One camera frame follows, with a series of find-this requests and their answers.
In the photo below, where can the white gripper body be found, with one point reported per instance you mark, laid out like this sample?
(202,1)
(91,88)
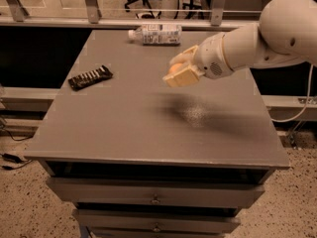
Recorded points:
(210,58)

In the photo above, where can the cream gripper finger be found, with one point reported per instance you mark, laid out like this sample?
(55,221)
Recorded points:
(185,56)
(187,74)

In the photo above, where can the orange fruit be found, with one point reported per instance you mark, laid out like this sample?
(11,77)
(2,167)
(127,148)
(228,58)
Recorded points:
(174,68)

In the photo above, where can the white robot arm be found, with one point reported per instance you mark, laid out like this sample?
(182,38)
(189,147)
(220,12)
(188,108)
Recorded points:
(285,35)

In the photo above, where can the clear plastic water bottle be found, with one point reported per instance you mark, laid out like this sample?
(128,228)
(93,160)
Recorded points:
(157,34)

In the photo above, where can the black snack bar packet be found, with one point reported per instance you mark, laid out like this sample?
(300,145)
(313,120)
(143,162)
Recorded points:
(89,78)

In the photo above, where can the grey drawer cabinet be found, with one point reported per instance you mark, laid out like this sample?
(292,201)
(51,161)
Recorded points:
(139,159)

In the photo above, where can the metal railing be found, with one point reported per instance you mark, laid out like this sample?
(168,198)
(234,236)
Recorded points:
(191,14)

